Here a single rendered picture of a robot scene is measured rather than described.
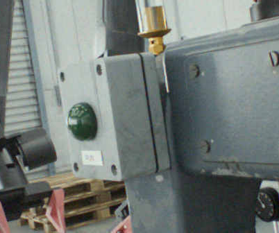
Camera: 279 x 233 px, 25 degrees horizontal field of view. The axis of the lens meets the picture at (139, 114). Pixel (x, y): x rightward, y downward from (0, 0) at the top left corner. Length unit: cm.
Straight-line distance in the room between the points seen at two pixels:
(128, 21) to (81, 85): 37
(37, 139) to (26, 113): 739
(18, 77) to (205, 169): 817
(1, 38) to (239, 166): 94
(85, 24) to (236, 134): 881
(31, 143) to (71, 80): 72
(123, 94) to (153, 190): 9
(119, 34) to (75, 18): 834
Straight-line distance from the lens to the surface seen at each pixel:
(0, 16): 135
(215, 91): 43
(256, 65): 40
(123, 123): 45
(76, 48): 910
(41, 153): 121
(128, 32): 83
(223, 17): 810
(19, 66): 862
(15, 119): 855
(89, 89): 47
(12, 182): 116
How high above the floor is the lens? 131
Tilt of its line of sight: 3 degrees down
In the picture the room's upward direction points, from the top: 8 degrees counter-clockwise
